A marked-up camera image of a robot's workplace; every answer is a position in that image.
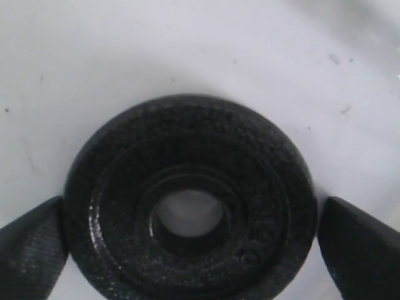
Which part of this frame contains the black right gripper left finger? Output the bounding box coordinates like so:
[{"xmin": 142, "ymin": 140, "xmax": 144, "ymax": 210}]
[{"xmin": 1, "ymin": 196, "xmax": 69, "ymax": 300}]

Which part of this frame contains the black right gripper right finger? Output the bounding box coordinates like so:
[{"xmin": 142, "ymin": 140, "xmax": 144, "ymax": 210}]
[{"xmin": 317, "ymin": 197, "xmax": 399, "ymax": 299}]

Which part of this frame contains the black weight plate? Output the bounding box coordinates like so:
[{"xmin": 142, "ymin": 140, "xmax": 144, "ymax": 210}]
[{"xmin": 63, "ymin": 94, "xmax": 318, "ymax": 299}]

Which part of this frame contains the white rectangular plastic tray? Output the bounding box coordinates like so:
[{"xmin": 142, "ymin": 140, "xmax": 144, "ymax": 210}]
[{"xmin": 0, "ymin": 0, "xmax": 400, "ymax": 238}]

